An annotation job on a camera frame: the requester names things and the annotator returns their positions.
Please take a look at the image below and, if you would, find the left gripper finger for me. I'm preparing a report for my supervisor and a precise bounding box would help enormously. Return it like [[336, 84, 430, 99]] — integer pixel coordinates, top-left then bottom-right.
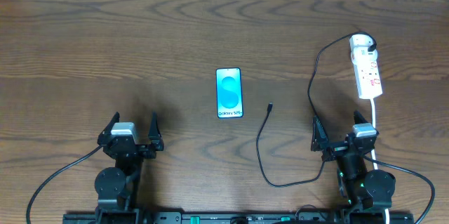
[[147, 112, 164, 151], [97, 112, 120, 146]]

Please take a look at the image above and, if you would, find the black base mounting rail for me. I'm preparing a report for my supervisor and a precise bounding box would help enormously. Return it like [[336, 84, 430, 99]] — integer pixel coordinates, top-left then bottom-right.
[[62, 210, 415, 224]]

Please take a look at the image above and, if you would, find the black USB charging cable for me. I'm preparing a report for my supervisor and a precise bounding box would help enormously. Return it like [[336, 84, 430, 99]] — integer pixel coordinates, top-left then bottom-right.
[[255, 31, 378, 188]]

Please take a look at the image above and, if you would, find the white power strip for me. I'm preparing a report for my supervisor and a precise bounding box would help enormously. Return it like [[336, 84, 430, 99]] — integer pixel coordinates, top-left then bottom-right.
[[351, 46, 382, 100]]

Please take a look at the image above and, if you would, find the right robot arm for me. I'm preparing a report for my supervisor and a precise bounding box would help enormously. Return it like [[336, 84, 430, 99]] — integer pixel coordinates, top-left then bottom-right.
[[311, 111, 396, 223]]

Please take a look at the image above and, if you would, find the white USB charger adapter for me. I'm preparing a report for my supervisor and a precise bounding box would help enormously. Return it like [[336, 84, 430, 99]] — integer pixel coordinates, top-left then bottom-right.
[[349, 34, 373, 50]]

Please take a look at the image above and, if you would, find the white power strip cord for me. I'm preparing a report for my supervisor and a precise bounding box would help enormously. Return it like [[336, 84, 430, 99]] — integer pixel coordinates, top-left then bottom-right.
[[370, 98, 391, 224]]

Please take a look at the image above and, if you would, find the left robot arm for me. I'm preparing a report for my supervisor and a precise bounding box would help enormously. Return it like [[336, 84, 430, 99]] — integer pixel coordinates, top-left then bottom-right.
[[94, 112, 164, 223]]

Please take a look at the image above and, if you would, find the Samsung Galaxy smartphone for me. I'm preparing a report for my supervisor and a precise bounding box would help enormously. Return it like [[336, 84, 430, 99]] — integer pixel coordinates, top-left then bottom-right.
[[215, 67, 244, 119]]

